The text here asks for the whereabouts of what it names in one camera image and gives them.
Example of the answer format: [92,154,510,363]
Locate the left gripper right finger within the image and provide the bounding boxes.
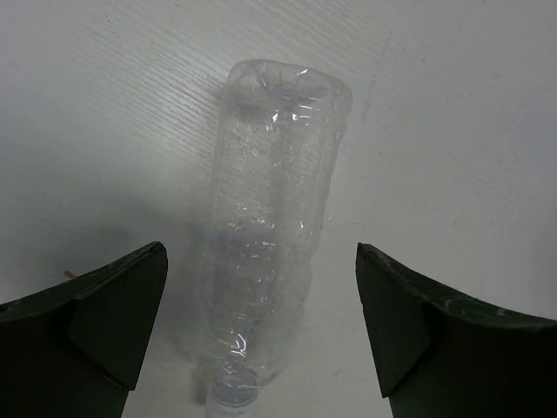
[356,244,556,417]

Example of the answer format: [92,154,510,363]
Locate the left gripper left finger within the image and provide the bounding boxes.
[1,242,168,417]

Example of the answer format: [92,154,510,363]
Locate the clear unlabelled plastic bottle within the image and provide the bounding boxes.
[192,59,352,417]

